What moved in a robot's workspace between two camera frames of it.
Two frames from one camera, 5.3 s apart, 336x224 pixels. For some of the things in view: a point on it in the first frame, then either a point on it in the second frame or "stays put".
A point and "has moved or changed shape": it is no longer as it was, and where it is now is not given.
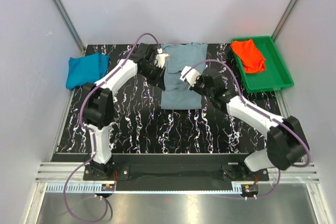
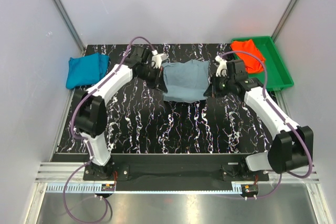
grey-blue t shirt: [177, 94] has moved or changed shape
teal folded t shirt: [86, 70] stays put
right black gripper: [195, 87] -> [212, 91]
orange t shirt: [252, 59] stays put
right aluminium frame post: [291, 6] stays put
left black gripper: [158, 81] stays put
